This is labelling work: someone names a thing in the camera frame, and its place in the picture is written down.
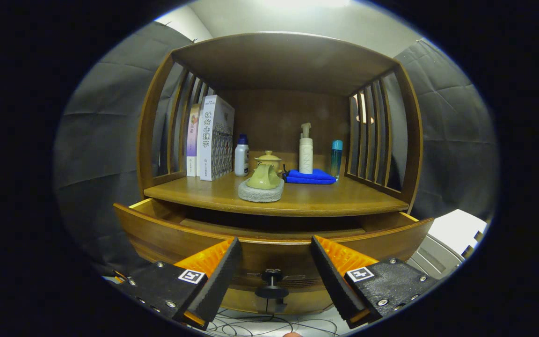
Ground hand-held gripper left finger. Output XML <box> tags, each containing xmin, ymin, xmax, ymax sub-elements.
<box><xmin>115</xmin><ymin>236</ymin><xmax>243</xmax><ymax>330</ymax></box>

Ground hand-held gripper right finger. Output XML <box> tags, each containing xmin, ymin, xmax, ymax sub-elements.
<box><xmin>310</xmin><ymin>235</ymin><xmax>440</xmax><ymax>328</ymax></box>

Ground wooden drawer with black knob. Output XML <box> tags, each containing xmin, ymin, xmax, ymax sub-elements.
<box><xmin>113</xmin><ymin>198</ymin><xmax>435</xmax><ymax>315</ymax></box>

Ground green ornament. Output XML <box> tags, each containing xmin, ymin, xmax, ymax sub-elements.
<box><xmin>238</xmin><ymin>163</ymin><xmax>285</xmax><ymax>203</ymax></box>

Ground wooden countertop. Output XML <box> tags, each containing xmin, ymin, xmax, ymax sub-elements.
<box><xmin>144</xmin><ymin>171</ymin><xmax>409</xmax><ymax>217</ymax></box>

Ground grey white filing cabinet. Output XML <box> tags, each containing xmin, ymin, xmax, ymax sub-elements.
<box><xmin>408</xmin><ymin>209</ymin><xmax>489</xmax><ymax>280</ymax></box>

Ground brown wooden cabinet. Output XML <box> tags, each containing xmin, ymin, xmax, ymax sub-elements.
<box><xmin>137</xmin><ymin>32</ymin><xmax>423</xmax><ymax>315</ymax></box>

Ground blue folded cloth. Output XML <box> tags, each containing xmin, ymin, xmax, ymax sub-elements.
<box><xmin>283</xmin><ymin>168</ymin><xmax>337</xmax><ymax>185</ymax></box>

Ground clear blue bottle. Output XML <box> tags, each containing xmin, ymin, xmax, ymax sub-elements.
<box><xmin>330</xmin><ymin>140</ymin><xmax>344</xmax><ymax>181</ymax></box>

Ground white bottle with blue cap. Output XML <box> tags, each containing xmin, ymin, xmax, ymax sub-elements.
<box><xmin>234</xmin><ymin>134</ymin><xmax>250</xmax><ymax>177</ymax></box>

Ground white pump bottle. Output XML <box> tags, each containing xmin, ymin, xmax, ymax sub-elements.
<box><xmin>299</xmin><ymin>123</ymin><xmax>314</xmax><ymax>175</ymax></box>

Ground yellow lidded teacup with saucer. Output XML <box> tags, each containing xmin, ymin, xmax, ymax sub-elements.
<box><xmin>255</xmin><ymin>150</ymin><xmax>283</xmax><ymax>176</ymax></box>

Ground white patterned book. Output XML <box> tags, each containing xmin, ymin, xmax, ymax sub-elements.
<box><xmin>197</xmin><ymin>95</ymin><xmax>235</xmax><ymax>182</ymax></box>

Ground purple book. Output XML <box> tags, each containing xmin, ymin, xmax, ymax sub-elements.
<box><xmin>186</xmin><ymin>103</ymin><xmax>201</xmax><ymax>177</ymax></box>

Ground black floor cables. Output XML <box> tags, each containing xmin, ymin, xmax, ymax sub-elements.
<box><xmin>206</xmin><ymin>309</ymin><xmax>345</xmax><ymax>337</ymax></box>

